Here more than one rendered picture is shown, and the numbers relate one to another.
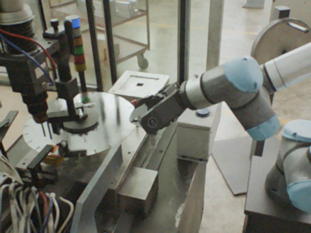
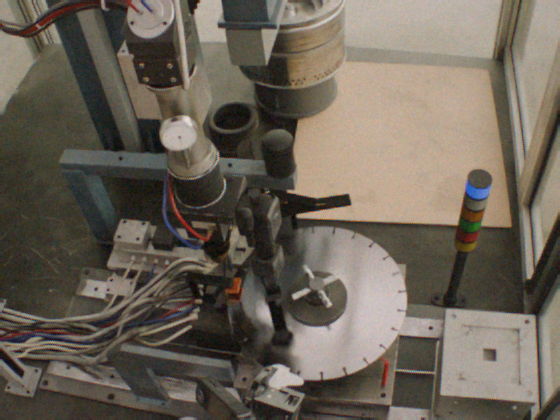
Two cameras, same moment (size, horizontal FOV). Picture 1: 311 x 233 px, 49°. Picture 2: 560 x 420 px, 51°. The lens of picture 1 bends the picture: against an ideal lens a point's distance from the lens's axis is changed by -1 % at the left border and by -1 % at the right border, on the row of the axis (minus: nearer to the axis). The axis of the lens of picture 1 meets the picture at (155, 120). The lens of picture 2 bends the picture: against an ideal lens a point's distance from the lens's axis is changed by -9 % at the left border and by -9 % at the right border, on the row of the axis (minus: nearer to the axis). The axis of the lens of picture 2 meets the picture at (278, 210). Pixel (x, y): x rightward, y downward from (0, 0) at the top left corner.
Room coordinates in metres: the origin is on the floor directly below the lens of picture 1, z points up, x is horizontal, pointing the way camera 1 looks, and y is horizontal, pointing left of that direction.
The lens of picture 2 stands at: (0.77, -0.37, 1.96)
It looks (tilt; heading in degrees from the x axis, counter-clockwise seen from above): 51 degrees down; 88
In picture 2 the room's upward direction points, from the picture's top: 8 degrees counter-clockwise
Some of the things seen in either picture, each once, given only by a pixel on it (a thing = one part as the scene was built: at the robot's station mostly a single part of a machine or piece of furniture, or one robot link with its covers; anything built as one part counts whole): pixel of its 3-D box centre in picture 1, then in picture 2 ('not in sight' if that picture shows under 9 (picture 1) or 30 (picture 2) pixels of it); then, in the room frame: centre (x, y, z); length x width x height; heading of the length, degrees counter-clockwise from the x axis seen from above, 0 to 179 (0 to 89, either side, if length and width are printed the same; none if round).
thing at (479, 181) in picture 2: (73, 21); (478, 184); (1.14, 0.26, 1.14); 0.05 x 0.04 x 0.03; 71
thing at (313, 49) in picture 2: not in sight; (291, 46); (0.91, 1.01, 0.93); 0.31 x 0.31 x 0.36
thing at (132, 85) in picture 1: (140, 101); (482, 370); (1.13, 0.05, 0.82); 0.18 x 0.18 x 0.15; 71
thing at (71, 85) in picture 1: (62, 61); (262, 235); (0.76, 0.22, 1.17); 0.06 x 0.05 x 0.20; 152
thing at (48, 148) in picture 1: (44, 164); (214, 288); (0.65, 0.28, 0.95); 0.10 x 0.03 x 0.07; 161
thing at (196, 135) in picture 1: (201, 119); not in sight; (1.00, -0.16, 0.82); 0.28 x 0.11 x 0.15; 161
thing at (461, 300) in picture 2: not in sight; (450, 297); (1.14, 0.26, 0.76); 0.09 x 0.03 x 0.03; 161
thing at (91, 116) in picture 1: (80, 116); (317, 295); (0.83, 0.22, 0.96); 0.11 x 0.11 x 0.03
